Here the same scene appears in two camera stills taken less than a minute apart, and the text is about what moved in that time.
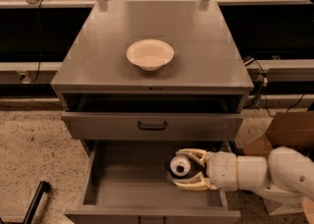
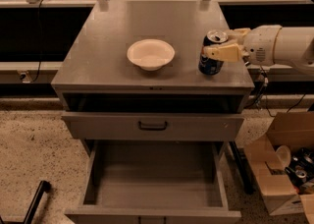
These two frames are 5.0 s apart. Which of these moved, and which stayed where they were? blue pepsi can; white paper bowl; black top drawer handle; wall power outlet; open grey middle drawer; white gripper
Moved: white gripper; blue pepsi can
Stayed: black top drawer handle; wall power outlet; white paper bowl; open grey middle drawer
